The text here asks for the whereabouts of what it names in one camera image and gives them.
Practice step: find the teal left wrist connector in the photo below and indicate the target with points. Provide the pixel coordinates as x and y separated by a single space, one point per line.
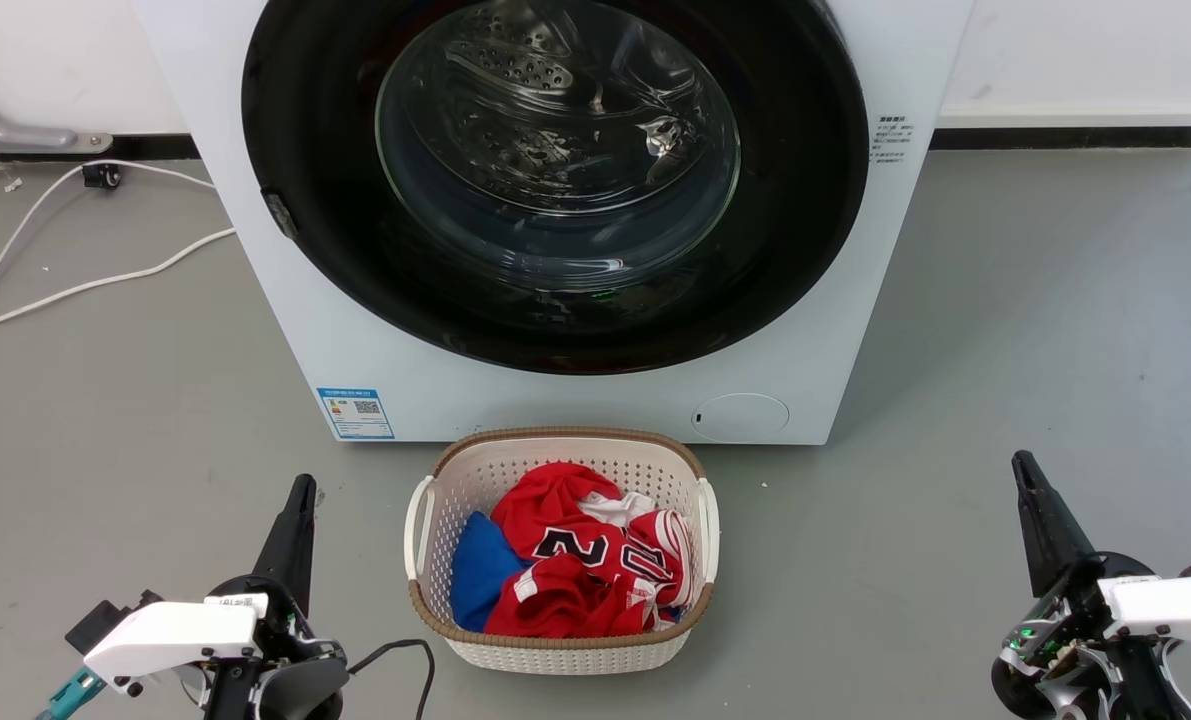
70 695

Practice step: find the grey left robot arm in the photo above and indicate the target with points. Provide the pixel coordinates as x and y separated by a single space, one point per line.
300 695

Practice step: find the white plastic laundry basket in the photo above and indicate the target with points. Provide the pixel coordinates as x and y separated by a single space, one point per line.
555 655

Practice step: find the white garment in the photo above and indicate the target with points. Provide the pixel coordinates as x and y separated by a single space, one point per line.
620 510

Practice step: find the round black glass washer door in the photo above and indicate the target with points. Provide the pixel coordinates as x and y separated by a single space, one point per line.
315 200

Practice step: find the blue cloth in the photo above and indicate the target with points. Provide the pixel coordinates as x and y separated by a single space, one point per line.
480 570

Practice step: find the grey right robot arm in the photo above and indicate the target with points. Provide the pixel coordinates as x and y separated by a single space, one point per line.
1145 690

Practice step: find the red basketball jersey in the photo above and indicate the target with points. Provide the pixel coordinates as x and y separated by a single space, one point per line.
545 500

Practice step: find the white front-load washing machine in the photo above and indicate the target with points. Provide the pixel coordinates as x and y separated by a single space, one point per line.
285 330

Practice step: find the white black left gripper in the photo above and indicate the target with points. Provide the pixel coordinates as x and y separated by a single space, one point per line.
170 635

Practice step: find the blue energy label sticker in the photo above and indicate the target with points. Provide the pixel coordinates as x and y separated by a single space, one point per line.
355 414

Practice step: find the round white filter cover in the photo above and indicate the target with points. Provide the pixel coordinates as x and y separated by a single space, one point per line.
740 418

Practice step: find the small black text sticker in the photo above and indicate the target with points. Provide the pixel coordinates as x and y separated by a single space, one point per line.
894 140

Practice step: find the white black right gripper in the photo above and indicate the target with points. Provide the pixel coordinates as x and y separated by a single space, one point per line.
1170 605

